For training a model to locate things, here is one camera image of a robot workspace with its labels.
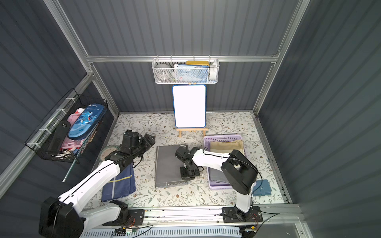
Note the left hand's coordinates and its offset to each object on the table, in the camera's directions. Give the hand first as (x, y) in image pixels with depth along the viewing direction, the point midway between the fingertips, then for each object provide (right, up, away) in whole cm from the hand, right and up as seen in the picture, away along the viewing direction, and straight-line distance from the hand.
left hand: (152, 140), depth 82 cm
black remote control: (-35, +3, -18) cm, 40 cm away
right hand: (+20, -22, +3) cm, 30 cm away
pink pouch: (-32, 0, -17) cm, 36 cm away
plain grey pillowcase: (+8, -20, +7) cm, 22 cm away
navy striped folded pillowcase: (-17, -25, +2) cm, 31 cm away
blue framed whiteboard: (+21, +21, +11) cm, 32 cm away
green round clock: (-34, -8, +14) cm, 38 cm away
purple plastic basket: (+32, 0, +15) cm, 36 cm away
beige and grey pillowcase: (+36, -20, -1) cm, 41 cm away
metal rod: (-29, -11, -21) cm, 37 cm away
